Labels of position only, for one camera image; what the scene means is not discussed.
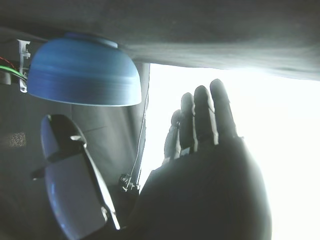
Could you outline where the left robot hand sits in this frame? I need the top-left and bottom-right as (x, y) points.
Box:
(31, 78), (273, 240)

